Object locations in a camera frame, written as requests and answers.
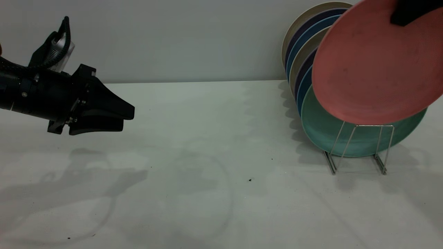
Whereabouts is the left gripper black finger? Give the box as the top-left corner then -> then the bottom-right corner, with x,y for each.
69,120 -> 124,136
81,81 -> 135,120

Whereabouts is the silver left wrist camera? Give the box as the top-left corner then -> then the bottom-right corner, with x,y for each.
29,31 -> 75,73

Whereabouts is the beige round plate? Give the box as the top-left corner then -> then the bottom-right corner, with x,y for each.
289,26 -> 331,95
281,2 -> 353,68

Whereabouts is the silver wire plate rack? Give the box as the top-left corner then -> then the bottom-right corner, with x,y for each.
324,121 -> 395,176

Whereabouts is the pink round plate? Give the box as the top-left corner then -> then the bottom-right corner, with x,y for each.
311,0 -> 443,126

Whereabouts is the blue round plate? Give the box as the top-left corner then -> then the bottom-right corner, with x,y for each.
286,15 -> 341,82
297,66 -> 314,116

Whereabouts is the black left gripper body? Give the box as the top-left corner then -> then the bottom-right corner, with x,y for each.
14,64 -> 97,135

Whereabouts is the dark purple round plate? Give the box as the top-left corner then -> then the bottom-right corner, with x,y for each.
293,47 -> 318,99
284,9 -> 348,71

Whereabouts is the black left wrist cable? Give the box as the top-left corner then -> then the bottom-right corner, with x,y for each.
0,16 -> 71,71

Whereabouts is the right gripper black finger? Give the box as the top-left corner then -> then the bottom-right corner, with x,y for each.
390,0 -> 443,27

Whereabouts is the green round plate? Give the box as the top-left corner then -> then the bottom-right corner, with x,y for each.
300,85 -> 428,158

